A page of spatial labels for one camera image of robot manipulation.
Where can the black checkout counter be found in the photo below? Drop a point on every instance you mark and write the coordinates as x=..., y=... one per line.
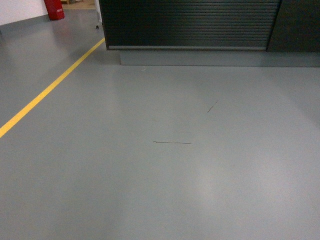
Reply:
x=223, y=33

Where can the wooden shelf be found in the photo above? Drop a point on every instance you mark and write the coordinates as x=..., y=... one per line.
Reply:
x=78, y=4

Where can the red fire extinguisher box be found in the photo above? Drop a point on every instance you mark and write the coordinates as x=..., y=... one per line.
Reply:
x=54, y=9

